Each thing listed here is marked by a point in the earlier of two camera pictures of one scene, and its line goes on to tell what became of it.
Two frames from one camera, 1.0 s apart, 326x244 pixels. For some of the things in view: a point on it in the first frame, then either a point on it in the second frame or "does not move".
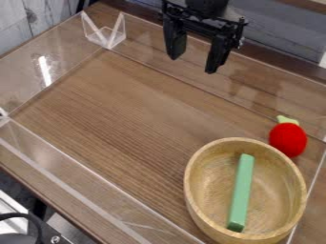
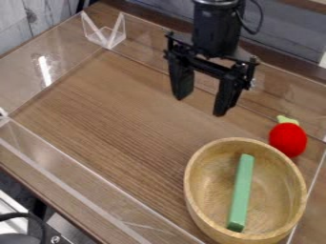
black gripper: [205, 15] → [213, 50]
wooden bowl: [278, 190] does not move
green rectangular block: [241, 194] does not move
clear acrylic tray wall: [75, 193] does not move
